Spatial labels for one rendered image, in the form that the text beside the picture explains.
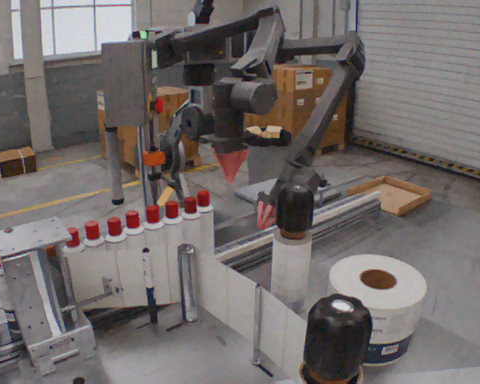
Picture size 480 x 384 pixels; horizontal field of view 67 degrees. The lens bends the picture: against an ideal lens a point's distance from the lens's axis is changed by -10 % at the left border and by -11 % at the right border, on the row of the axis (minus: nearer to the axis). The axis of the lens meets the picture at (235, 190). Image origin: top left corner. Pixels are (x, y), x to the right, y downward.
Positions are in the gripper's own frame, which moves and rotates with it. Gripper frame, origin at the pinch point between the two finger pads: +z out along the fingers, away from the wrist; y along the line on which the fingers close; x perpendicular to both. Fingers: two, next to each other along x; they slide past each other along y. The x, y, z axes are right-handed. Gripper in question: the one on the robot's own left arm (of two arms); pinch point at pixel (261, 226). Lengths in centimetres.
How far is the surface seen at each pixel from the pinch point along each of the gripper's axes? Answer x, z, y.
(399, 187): 77, -50, -3
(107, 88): -60, -8, -5
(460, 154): 365, -212, -87
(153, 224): -34.6, 13.6, 0.3
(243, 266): -3.4, 12.7, 4.5
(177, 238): -27.2, 13.9, 1.8
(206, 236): -17.9, 10.1, 0.6
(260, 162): 164, -63, -182
